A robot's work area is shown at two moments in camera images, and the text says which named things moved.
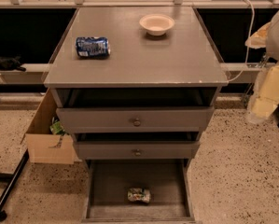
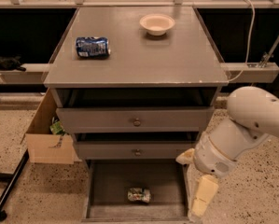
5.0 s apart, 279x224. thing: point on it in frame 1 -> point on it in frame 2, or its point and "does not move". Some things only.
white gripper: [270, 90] -> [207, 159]
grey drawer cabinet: [135, 86] does not move
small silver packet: [136, 194] does not move
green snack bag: [57, 128] does not move
